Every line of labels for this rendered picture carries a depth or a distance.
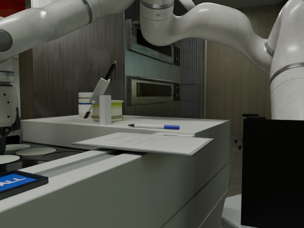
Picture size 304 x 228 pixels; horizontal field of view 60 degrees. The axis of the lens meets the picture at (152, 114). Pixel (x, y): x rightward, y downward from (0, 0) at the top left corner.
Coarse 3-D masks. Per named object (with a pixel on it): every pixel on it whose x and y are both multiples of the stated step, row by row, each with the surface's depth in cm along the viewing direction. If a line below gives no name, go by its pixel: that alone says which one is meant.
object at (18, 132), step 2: (20, 128) 89; (16, 130) 87; (18, 130) 88; (20, 130) 89; (10, 132) 86; (12, 132) 86; (14, 132) 87; (16, 132) 87; (18, 132) 88; (20, 132) 89; (8, 134) 85; (10, 134) 86; (12, 134) 86; (14, 134) 87; (16, 134) 87; (18, 134) 88; (20, 134) 89; (18, 136) 89; (20, 136) 89; (18, 138) 89; (20, 138) 89; (18, 140) 89
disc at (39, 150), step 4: (28, 148) 74; (32, 148) 74; (36, 148) 74; (40, 148) 74; (44, 148) 74; (48, 148) 74; (52, 148) 74; (16, 152) 69; (20, 152) 69; (24, 152) 69; (28, 152) 69; (32, 152) 69; (36, 152) 69; (40, 152) 69; (44, 152) 69; (48, 152) 69
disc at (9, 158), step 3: (0, 156) 65; (3, 156) 65; (6, 156) 65; (9, 156) 65; (12, 156) 65; (15, 156) 65; (18, 156) 65; (0, 159) 62; (3, 159) 62; (6, 159) 62; (9, 159) 62; (12, 159) 62; (15, 159) 62; (0, 162) 59; (3, 162) 59; (6, 162) 59
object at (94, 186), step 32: (64, 160) 36; (96, 160) 38; (128, 160) 36; (160, 160) 45; (192, 160) 58; (32, 192) 24; (64, 192) 26; (96, 192) 31; (128, 192) 36; (160, 192) 45; (192, 192) 59; (0, 224) 21; (32, 224) 23; (64, 224) 26; (96, 224) 31; (128, 224) 37; (160, 224) 45
